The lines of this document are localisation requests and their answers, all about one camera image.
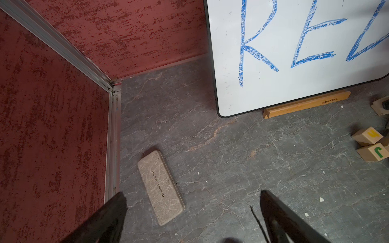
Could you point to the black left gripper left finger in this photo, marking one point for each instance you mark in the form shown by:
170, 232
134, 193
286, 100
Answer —
104, 226

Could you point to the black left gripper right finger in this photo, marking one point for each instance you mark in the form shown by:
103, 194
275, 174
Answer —
283, 224

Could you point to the wooden block letter R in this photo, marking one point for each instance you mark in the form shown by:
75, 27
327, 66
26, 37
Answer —
381, 106

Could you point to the beige whiteboard eraser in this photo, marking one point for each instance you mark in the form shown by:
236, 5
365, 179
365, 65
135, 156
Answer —
162, 191

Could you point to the wooden block green J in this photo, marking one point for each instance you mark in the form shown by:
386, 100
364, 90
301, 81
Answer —
373, 153

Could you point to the wooden block yellow h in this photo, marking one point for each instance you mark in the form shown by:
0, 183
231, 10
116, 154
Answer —
367, 137

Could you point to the white dry-erase board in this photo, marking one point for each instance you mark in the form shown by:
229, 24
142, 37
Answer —
265, 53

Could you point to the aluminium corner frame post left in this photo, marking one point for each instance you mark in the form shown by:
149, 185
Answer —
30, 19

